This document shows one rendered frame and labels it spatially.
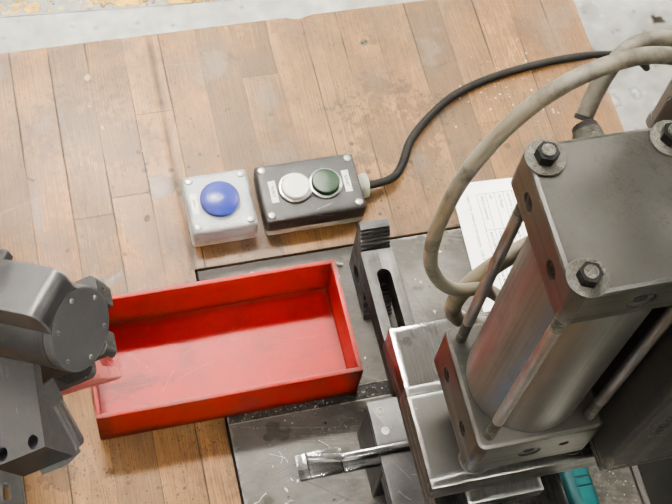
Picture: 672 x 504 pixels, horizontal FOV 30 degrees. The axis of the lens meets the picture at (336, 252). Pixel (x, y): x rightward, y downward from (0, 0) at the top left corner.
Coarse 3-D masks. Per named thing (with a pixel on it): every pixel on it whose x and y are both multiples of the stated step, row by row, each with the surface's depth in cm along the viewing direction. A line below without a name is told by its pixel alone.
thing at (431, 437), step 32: (448, 320) 101; (416, 352) 99; (416, 384) 98; (416, 416) 92; (448, 416) 93; (416, 448) 93; (448, 448) 92; (448, 480) 90; (480, 480) 91; (512, 480) 93; (544, 480) 95
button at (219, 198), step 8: (208, 184) 128; (216, 184) 128; (224, 184) 128; (208, 192) 127; (216, 192) 127; (224, 192) 128; (232, 192) 128; (200, 200) 127; (208, 200) 127; (216, 200) 127; (224, 200) 127; (232, 200) 127; (208, 208) 127; (216, 208) 127; (224, 208) 127; (232, 208) 127; (216, 216) 127
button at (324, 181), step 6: (318, 174) 130; (324, 174) 130; (330, 174) 130; (336, 174) 130; (312, 180) 129; (318, 180) 129; (324, 180) 129; (330, 180) 129; (336, 180) 129; (312, 186) 129; (318, 186) 129; (324, 186) 129; (330, 186) 129; (336, 186) 129; (318, 192) 129; (324, 192) 129; (330, 192) 129
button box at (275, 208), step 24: (504, 72) 141; (456, 96) 139; (408, 144) 136; (264, 168) 130; (288, 168) 130; (312, 168) 131; (336, 168) 131; (264, 192) 129; (312, 192) 129; (336, 192) 129; (360, 192) 130; (264, 216) 128; (288, 216) 128; (312, 216) 128; (336, 216) 130; (360, 216) 131
